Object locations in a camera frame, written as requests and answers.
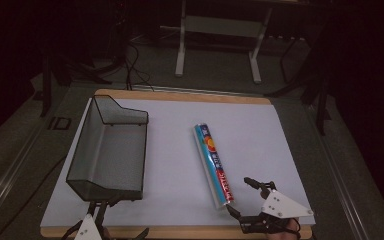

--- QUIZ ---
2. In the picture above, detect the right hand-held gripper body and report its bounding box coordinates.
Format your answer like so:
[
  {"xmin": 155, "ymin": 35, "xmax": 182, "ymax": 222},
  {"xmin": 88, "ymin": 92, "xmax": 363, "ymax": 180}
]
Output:
[{"xmin": 239, "ymin": 181, "xmax": 314, "ymax": 238}]

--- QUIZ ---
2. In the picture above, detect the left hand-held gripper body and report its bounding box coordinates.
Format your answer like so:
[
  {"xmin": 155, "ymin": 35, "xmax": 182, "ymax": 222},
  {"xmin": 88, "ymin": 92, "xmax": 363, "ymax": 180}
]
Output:
[{"xmin": 60, "ymin": 214, "xmax": 150, "ymax": 240}]

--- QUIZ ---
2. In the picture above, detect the long blue wrap box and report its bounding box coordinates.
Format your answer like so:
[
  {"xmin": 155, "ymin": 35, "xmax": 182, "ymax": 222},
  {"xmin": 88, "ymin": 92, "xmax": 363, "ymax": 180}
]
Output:
[{"xmin": 193, "ymin": 123, "xmax": 235, "ymax": 209}]

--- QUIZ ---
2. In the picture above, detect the black mesh basket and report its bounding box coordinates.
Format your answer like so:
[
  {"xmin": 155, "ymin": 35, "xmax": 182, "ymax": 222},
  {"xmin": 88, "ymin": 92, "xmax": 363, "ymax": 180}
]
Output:
[{"xmin": 65, "ymin": 94, "xmax": 150, "ymax": 202}]

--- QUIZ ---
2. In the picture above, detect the person's right hand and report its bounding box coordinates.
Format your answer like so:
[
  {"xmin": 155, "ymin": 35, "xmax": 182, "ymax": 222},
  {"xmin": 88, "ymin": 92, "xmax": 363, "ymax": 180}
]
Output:
[{"xmin": 273, "ymin": 218, "xmax": 303, "ymax": 240}]

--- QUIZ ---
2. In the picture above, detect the white table mat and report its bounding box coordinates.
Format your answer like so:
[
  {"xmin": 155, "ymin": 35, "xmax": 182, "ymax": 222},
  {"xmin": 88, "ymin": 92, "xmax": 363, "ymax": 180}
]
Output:
[{"xmin": 40, "ymin": 98, "xmax": 316, "ymax": 228}]

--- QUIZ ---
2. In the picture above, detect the metal floor rail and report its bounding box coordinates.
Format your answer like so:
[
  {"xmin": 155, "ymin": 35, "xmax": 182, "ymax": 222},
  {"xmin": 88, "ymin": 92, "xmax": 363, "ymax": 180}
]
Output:
[
  {"xmin": 0, "ymin": 114, "xmax": 53, "ymax": 228},
  {"xmin": 304, "ymin": 106, "xmax": 371, "ymax": 240}
]

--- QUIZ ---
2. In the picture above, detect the black floor cable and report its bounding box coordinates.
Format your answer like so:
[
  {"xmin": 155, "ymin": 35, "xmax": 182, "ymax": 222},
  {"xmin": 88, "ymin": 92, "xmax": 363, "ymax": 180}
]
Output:
[{"xmin": 124, "ymin": 43, "xmax": 155, "ymax": 92}]

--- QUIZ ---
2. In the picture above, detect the white metal desk frame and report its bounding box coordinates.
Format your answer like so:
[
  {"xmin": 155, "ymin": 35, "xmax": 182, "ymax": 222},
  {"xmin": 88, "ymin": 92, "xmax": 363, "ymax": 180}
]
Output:
[{"xmin": 174, "ymin": 0, "xmax": 274, "ymax": 84}]

